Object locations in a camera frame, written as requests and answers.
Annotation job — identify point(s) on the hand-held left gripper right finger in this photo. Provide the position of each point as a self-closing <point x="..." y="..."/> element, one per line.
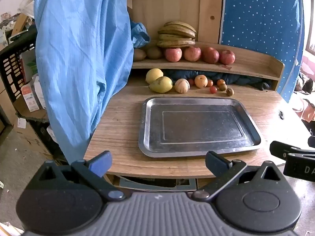
<point x="216" y="163"/>

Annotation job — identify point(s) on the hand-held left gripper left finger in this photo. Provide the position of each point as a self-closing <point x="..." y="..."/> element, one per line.
<point x="101" y="163"/>

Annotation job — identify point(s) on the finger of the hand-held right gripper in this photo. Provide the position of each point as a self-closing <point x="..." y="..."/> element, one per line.
<point x="280" y="150"/>

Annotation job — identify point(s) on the metal tray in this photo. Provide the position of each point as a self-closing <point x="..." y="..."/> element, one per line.
<point x="199" y="127"/>

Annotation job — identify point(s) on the small orange mandarin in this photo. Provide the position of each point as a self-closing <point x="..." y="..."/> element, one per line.
<point x="220" y="81"/>
<point x="210" y="83"/>

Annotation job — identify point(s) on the small red tomato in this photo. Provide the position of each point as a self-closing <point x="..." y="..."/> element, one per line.
<point x="191" y="82"/>
<point x="213" y="90"/>

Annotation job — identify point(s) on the yellow green mango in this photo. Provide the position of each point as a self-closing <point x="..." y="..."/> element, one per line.
<point x="161" y="85"/>

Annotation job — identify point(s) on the yellow round pear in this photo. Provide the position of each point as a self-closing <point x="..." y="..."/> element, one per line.
<point x="153" y="74"/>

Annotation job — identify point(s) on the black desk grommet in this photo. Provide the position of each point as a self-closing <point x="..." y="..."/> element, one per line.
<point x="281" y="114"/>

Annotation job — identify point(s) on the pink cloth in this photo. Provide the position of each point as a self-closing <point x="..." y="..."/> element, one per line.
<point x="306" y="108"/>

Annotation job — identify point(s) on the cardboard box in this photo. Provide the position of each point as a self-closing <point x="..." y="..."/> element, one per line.
<point x="27" y="132"/>

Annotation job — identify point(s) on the dark blue jacket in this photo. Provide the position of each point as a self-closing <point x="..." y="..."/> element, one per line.
<point x="241" y="78"/>

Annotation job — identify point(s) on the orange persimmon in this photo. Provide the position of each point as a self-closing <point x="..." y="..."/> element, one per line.
<point x="201" y="81"/>

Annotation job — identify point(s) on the pale striped melon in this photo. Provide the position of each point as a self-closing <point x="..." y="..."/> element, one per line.
<point x="182" y="86"/>

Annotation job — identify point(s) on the wooden shelf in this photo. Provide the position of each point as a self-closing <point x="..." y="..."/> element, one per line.
<point x="251" y="62"/>

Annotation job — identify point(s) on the white carton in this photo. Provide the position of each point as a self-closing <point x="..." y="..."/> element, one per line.
<point x="30" y="98"/>

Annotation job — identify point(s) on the dark red apple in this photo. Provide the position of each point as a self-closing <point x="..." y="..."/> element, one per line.
<point x="210" y="55"/>
<point x="227" y="57"/>

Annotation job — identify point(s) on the pale red apple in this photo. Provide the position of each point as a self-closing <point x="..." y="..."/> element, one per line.
<point x="192" y="54"/>
<point x="173" y="54"/>

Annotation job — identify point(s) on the light blue hanging cloth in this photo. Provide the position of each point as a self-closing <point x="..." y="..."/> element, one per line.
<point x="73" y="54"/>

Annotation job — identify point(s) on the brown kiwi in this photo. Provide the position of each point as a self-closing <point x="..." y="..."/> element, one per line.
<point x="154" y="52"/>
<point x="139" y="54"/>

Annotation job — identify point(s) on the blue plastic bag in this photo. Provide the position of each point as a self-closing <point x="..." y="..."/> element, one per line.
<point x="140" y="35"/>

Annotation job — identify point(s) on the blue polka dot cloth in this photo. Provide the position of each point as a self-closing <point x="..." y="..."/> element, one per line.
<point x="258" y="17"/>

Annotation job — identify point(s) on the bunch of bananas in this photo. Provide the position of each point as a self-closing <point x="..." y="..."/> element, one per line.
<point x="177" y="34"/>

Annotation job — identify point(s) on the black plastic crate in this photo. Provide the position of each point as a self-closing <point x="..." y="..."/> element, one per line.
<point x="12" y="61"/>

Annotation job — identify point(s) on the wooden cabinet panel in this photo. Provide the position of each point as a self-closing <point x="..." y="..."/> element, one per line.
<point x="172" y="5"/>

